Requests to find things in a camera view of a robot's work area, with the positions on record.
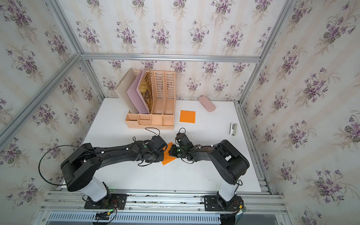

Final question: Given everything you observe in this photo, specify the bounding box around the pink board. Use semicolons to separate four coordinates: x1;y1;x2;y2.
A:
127;69;149;114

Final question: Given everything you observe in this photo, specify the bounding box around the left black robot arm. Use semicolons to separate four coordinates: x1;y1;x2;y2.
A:
42;135;168;204

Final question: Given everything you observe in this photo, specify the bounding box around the yellow patterned book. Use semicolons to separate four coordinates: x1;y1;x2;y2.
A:
139;72;153;113

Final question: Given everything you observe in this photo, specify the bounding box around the white perforated cable tray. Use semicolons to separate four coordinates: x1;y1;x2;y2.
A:
47;211;221;225

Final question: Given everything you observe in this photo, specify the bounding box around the orange square paper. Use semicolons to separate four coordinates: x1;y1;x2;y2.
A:
161;142;176;166
179;110;196;124

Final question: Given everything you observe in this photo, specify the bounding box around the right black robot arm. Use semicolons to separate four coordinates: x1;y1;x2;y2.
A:
169;132;250;208

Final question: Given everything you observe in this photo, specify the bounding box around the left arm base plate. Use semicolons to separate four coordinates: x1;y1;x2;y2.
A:
84;193;128;210

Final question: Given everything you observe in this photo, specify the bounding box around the beige board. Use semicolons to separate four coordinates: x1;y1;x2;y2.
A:
115;68;138;114

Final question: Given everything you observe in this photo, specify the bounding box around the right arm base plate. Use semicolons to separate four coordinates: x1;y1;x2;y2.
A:
201;195;245;212

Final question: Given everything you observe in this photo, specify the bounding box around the aluminium mounting rail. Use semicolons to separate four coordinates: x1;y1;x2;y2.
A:
39;190;287;215

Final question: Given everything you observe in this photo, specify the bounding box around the small grey stapler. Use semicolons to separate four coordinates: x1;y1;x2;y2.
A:
229;122;238;136

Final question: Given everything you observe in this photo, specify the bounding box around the peach desk organizer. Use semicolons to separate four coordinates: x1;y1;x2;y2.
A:
125;70;176;130

